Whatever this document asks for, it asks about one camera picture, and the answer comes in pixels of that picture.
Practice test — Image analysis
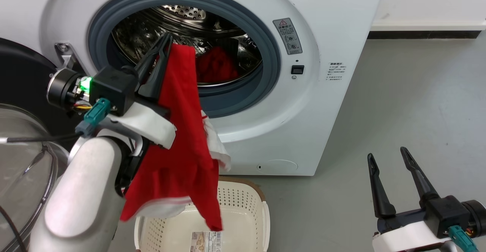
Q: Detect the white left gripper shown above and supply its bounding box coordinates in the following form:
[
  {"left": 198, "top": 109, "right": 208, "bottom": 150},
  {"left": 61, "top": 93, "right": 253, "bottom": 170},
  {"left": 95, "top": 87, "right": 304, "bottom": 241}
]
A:
[{"left": 108, "top": 34, "right": 177, "bottom": 150}]

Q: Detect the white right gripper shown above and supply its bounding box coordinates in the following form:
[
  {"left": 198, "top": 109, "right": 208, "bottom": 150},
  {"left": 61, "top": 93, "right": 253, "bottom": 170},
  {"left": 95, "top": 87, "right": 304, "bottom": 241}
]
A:
[{"left": 367, "top": 146, "right": 454, "bottom": 252}]

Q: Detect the red and white garment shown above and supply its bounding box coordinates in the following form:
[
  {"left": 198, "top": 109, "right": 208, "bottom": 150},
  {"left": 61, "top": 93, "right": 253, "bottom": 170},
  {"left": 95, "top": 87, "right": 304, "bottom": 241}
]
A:
[{"left": 120, "top": 44, "right": 232, "bottom": 232}]

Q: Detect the white front-load washing machine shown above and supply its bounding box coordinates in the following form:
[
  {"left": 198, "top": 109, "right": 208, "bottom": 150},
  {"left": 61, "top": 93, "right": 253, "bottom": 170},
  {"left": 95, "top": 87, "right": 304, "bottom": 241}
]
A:
[{"left": 0, "top": 0, "right": 388, "bottom": 176}]

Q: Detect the black glass washing machine door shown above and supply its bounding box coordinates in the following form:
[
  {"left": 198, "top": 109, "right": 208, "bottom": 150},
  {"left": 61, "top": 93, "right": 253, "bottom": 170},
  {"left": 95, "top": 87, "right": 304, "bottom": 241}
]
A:
[{"left": 0, "top": 38, "right": 92, "bottom": 252}]

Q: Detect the cream perforated laundry basket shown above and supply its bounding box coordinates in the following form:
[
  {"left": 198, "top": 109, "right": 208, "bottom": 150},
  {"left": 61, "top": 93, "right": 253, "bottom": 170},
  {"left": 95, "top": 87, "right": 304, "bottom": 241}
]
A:
[{"left": 134, "top": 176, "right": 271, "bottom": 252}]

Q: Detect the steel perforated washer drum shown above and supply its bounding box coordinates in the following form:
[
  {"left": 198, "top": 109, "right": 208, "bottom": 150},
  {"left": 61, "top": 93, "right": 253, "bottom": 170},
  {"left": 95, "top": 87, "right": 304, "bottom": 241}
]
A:
[{"left": 111, "top": 5, "right": 263, "bottom": 88}]

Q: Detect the red crumpled clothing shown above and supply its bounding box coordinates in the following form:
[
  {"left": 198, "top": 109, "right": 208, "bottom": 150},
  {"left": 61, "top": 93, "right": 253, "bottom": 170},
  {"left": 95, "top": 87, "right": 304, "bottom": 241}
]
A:
[{"left": 196, "top": 46, "right": 240, "bottom": 84}]

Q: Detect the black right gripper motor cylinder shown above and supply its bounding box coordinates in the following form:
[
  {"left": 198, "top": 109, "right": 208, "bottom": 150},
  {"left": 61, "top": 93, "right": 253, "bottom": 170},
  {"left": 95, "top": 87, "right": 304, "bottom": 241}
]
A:
[{"left": 461, "top": 200, "right": 486, "bottom": 238}]

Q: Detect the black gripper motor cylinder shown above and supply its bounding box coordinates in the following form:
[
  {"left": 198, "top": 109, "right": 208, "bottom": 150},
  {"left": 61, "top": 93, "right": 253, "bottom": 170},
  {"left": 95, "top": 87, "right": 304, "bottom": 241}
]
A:
[
  {"left": 461, "top": 200, "right": 486, "bottom": 238},
  {"left": 47, "top": 68, "right": 92, "bottom": 113}
]

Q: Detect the metal door hinge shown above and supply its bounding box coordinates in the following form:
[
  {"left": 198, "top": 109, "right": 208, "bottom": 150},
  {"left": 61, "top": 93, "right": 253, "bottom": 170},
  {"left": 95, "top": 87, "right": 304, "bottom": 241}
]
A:
[{"left": 54, "top": 43, "right": 86, "bottom": 75}]

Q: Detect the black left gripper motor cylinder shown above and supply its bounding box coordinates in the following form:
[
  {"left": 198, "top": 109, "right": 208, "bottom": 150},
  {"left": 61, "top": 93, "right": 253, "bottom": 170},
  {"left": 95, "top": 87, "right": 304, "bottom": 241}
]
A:
[{"left": 47, "top": 68, "right": 92, "bottom": 113}]

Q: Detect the grey rubber door gasket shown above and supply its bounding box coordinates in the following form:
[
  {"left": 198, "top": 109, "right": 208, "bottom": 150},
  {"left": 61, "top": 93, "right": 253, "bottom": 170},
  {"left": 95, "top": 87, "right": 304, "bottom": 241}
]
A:
[{"left": 88, "top": 0, "right": 282, "bottom": 118}]

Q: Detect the round white filter cover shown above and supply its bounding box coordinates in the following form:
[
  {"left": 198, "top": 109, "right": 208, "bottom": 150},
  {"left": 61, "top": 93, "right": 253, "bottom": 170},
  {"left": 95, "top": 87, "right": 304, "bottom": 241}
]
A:
[{"left": 256, "top": 159, "right": 299, "bottom": 174}]

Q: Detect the small text sticker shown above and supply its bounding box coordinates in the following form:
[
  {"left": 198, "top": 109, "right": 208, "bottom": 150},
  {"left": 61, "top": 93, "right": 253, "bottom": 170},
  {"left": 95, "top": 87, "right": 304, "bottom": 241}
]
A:
[{"left": 328, "top": 61, "right": 344, "bottom": 82}]

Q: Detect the grey warning sticker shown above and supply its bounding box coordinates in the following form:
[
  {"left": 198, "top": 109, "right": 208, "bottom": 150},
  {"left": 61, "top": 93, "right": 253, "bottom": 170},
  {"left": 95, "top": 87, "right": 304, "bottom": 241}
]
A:
[{"left": 273, "top": 18, "right": 303, "bottom": 55}]

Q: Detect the printed barcode label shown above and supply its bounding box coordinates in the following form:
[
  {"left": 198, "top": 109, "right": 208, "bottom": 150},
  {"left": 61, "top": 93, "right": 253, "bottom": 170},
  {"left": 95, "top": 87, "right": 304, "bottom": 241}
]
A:
[{"left": 190, "top": 231, "right": 223, "bottom": 252}]

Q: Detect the black cable with teal plug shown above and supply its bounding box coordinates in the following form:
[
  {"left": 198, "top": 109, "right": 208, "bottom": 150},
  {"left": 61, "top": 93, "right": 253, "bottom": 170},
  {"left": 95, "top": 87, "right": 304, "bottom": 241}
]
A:
[
  {"left": 448, "top": 225, "right": 480, "bottom": 252},
  {"left": 0, "top": 98, "right": 112, "bottom": 143}
]

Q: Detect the white wall ledge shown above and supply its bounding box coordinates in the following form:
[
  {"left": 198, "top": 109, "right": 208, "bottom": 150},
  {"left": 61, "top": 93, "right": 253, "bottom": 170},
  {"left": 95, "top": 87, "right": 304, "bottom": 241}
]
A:
[{"left": 370, "top": 19, "right": 486, "bottom": 40}]

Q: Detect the thin black cable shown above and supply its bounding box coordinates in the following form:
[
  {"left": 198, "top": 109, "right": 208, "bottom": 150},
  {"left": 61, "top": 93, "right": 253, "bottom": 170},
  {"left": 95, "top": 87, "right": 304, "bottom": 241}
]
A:
[{"left": 0, "top": 206, "right": 28, "bottom": 252}]

